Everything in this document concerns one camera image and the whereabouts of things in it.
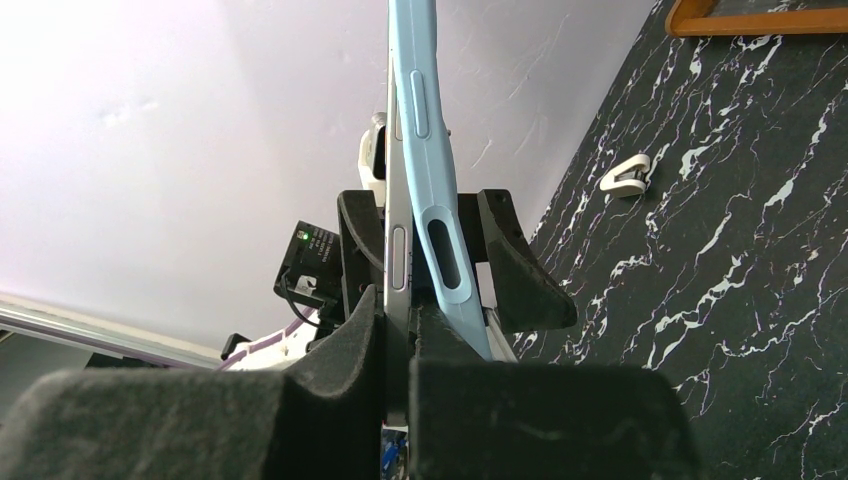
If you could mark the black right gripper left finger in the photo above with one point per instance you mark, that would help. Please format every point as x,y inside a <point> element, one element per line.
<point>320,418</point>

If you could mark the light blue phone case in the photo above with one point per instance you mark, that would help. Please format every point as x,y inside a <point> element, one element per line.
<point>430,170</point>

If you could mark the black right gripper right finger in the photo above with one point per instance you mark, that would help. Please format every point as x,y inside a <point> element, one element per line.
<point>475,419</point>

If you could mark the orange wooden shelf rack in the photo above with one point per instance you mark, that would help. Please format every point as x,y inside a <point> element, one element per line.
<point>688,18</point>

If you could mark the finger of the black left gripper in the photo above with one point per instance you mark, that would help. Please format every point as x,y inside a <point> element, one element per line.
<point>527,297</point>

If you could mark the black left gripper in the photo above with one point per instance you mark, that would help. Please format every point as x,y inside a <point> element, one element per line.
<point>324,274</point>

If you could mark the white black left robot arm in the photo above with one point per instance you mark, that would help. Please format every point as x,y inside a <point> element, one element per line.
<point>280,349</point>

